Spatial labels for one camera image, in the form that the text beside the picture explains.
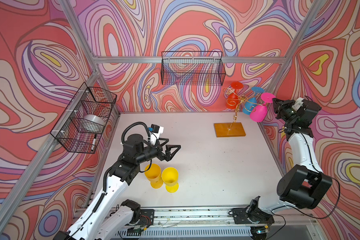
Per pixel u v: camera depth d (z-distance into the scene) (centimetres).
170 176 77
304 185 45
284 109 68
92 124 70
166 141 71
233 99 94
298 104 67
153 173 78
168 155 59
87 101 74
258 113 83
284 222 65
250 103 92
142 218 72
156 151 60
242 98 84
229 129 108
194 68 97
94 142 72
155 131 59
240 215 73
